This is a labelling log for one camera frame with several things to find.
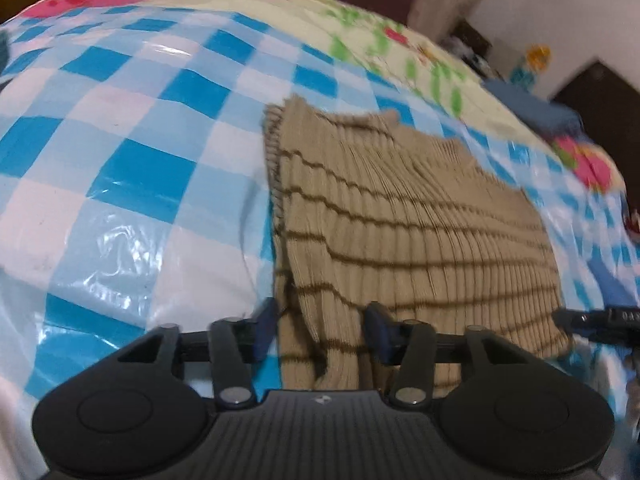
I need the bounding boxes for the folded blue clothes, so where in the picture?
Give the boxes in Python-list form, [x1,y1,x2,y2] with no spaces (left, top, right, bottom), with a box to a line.
[487,79,583,138]

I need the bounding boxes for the colourful printed bag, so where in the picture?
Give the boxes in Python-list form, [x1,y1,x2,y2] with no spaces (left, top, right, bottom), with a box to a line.
[509,44,552,92]

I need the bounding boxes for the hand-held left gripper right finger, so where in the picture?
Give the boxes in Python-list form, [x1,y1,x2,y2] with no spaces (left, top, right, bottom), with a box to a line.
[364,302,522,407]

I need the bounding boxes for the beige brown-striped ribbed sweater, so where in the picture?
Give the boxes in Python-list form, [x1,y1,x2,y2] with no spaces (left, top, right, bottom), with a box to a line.
[262,95,573,391]

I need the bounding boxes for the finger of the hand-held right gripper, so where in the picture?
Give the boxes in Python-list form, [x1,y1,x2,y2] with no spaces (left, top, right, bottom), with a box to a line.
[553,308,608,337]

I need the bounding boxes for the blue white checkered plastic sheet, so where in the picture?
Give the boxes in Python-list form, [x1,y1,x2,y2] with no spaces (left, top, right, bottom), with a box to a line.
[0,4,640,480]

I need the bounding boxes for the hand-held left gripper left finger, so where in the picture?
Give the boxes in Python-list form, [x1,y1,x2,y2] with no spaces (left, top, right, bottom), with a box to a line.
[116,297,280,408]

